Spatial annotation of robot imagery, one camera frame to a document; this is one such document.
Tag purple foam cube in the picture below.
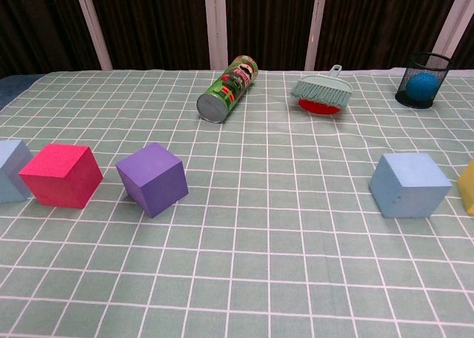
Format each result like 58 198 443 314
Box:
116 142 189 219

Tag light blue foam cube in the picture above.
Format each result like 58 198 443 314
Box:
0 139 33 204
368 152 453 219

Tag pink foam cube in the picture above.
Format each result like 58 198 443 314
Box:
19 143 104 209

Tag green Pringles can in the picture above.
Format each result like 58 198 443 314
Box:
196 55 258 125

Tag red round disc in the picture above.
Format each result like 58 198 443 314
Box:
298 98 341 116

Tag green checkered tablecloth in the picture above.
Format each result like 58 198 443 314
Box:
0 69 474 338

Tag teal hand brush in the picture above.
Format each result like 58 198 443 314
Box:
290 64 353 107

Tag black mesh pen cup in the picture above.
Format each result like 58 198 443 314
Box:
394 52 454 110

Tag blue textured ball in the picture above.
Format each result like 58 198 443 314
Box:
406 73 438 102

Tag yellow foam cube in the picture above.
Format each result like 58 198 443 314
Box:
456 159 474 216

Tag dark blue table pad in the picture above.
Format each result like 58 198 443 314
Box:
0 73 45 113

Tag white frame post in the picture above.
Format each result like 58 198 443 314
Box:
304 0 329 71
73 0 113 71
204 0 229 71
431 0 474 70

